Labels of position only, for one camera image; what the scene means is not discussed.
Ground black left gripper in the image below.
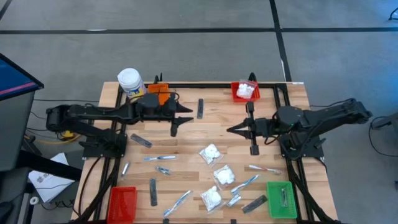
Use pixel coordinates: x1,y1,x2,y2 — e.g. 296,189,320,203
161,92,194,138

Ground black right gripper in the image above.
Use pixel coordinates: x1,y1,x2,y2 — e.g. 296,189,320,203
226,101,277,156

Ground bagged white cotton balls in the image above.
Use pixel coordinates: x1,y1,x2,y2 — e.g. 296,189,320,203
198,143,224,165
236,80,259,100
213,164,236,190

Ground bagged red toothbrush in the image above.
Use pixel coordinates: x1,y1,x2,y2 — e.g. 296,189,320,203
248,164,284,175

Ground bagged blue toothbrush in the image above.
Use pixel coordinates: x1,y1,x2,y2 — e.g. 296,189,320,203
144,154,178,162
230,174,260,195
162,189,194,218

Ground red plastic basket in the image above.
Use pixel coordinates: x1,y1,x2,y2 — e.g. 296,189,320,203
231,82,261,103
107,185,138,224

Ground orange plastic basket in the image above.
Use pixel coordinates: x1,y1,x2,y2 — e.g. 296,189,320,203
147,83,171,106

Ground wipes canister with yellow label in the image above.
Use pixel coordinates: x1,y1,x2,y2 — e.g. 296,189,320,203
117,67,149,100

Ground bagged white cotton swabs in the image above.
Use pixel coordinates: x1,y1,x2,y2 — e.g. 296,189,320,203
200,185,225,214

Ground green plastic basket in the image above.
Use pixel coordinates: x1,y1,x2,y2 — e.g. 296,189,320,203
266,181,299,220

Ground yellow power plug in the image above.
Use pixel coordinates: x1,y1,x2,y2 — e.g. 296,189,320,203
60,129,76,141

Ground grey floor stand leg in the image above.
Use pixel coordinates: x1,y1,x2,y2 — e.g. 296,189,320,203
371,112,398,131

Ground white paper sheet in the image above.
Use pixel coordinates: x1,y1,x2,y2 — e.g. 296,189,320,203
28,152,75,203

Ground grey monitor with blue screen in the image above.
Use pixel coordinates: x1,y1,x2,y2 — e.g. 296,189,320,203
0,52,44,172

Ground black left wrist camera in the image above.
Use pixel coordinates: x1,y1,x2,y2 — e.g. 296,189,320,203
162,93,178,116

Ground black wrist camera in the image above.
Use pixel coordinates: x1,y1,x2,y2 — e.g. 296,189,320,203
162,93,178,116
256,118,276,138

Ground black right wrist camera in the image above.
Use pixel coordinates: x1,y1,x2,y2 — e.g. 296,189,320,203
256,118,276,138

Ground black power cable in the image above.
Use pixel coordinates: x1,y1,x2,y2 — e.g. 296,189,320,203
77,157,103,217

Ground yellow floor cable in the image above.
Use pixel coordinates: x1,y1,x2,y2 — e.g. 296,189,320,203
24,133,82,146

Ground black stand frame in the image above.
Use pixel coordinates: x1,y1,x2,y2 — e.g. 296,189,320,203
0,149,82,224

